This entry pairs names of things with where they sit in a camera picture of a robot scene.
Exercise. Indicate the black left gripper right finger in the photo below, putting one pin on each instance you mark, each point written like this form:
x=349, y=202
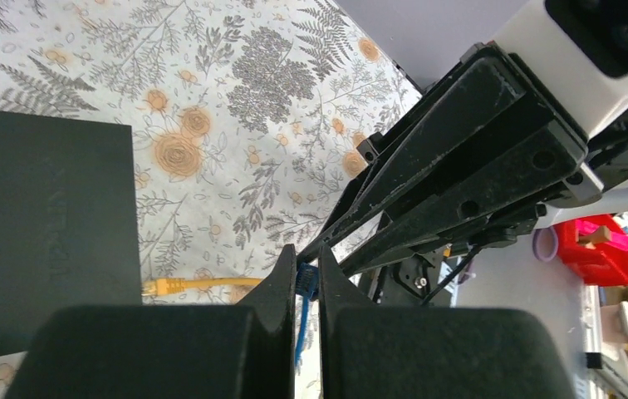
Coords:
x=373, y=351

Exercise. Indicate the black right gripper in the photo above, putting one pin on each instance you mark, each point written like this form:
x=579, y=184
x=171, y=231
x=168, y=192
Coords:
x=577, y=49

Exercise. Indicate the red plastic bin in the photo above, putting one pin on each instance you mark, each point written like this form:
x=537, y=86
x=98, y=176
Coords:
x=595, y=248

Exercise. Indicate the large black network switch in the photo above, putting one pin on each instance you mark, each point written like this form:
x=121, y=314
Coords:
x=68, y=224

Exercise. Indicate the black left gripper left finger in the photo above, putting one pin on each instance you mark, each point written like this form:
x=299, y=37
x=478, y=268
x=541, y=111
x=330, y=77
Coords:
x=245, y=350

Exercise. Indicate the floral patterned table mat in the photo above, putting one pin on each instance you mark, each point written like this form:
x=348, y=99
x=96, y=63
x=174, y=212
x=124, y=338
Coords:
x=246, y=117

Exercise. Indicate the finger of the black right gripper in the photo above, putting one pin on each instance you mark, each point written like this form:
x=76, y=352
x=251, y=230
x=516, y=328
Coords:
x=399, y=162
x=517, y=179

